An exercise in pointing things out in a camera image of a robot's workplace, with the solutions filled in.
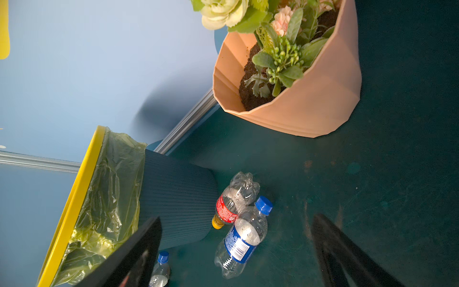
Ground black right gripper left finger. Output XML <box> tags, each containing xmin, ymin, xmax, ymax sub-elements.
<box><xmin>77</xmin><ymin>217</ymin><xmax>162</xmax><ymax>287</ymax></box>

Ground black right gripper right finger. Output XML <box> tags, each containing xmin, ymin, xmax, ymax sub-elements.
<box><xmin>311</xmin><ymin>214</ymin><xmax>403</xmax><ymax>287</ymax></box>

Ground blue cap pepsi bottle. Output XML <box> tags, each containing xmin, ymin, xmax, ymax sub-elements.
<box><xmin>149</xmin><ymin>251</ymin><xmax>170</xmax><ymax>287</ymax></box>

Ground blue label small bottle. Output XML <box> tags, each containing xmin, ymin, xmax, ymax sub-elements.
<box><xmin>214</xmin><ymin>196</ymin><xmax>273</xmax><ymax>279</ymax></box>

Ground red label yellow cap bottle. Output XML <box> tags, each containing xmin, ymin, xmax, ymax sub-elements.
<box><xmin>212</xmin><ymin>172</ymin><xmax>260</xmax><ymax>230</ymax></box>

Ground yellow rimmed waste bin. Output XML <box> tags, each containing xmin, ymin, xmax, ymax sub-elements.
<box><xmin>37</xmin><ymin>126</ymin><xmax>218</xmax><ymax>287</ymax></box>

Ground peach plastic flower pot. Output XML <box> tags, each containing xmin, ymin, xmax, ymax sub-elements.
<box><xmin>213</xmin><ymin>0</ymin><xmax>362</xmax><ymax>138</ymax></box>

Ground white green artificial flowers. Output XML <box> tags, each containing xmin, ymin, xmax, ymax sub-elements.
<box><xmin>192</xmin><ymin>0</ymin><xmax>341</xmax><ymax>98</ymax></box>

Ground aluminium frame back bar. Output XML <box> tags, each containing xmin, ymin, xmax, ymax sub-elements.
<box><xmin>1</xmin><ymin>90</ymin><xmax>219</xmax><ymax>174</ymax></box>

